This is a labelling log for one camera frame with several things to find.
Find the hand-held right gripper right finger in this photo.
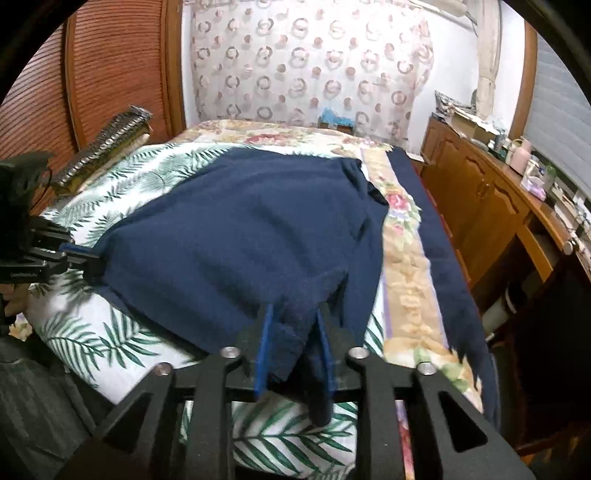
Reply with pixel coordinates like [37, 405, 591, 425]
[314, 305, 532, 480]

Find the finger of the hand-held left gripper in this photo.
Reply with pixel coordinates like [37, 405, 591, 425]
[59, 243, 108, 283]

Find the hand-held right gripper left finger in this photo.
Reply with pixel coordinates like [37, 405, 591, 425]
[55, 302, 278, 480]

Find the navy printed t-shirt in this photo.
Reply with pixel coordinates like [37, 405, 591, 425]
[95, 147, 391, 428]

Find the leaf print blanket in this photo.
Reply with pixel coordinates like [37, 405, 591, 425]
[25, 141, 407, 480]

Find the dark circle-patterned pillow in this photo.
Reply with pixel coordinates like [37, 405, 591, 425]
[51, 105, 153, 197]

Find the floral quilt with navy border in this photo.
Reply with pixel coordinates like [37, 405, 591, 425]
[173, 119, 504, 480]

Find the wooden louvre wardrobe door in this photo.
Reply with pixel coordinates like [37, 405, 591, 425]
[0, 0, 185, 195]

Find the wooden cabinet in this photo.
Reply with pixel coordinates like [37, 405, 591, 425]
[418, 115, 591, 324]

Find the purple crumpled cloth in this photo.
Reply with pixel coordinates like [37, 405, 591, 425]
[521, 175, 548, 200]

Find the cardboard box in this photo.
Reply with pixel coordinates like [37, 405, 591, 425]
[450, 111, 497, 144]

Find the pink jug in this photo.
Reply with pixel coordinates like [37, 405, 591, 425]
[505, 137, 533, 174]

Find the patterned fabric bag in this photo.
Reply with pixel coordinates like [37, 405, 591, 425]
[434, 91, 476, 116]

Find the circle-patterned sheer curtain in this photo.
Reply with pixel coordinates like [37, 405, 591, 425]
[189, 0, 435, 139]

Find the beige drape curtain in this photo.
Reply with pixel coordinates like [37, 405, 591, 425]
[475, 0, 505, 121]

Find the grey window blind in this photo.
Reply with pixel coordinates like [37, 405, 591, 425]
[524, 32, 591, 195]

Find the wooden window frame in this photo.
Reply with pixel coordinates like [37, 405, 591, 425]
[510, 21, 540, 139]

